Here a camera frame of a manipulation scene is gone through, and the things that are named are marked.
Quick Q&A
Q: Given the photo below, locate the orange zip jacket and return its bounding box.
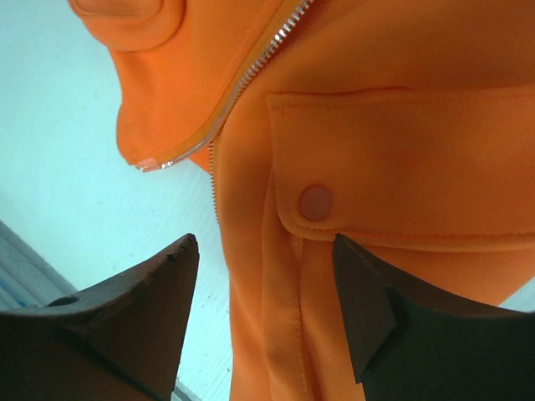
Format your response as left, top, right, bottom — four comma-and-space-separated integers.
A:
70, 1, 534, 400

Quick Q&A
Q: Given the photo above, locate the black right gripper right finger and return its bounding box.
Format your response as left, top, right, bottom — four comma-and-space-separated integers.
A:
332, 235, 534, 400

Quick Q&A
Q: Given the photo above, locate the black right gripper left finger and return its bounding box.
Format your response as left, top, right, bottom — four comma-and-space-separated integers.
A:
1, 234, 200, 400

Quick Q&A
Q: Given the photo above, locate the aluminium front rail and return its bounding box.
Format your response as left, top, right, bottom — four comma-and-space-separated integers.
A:
0, 221, 78, 312

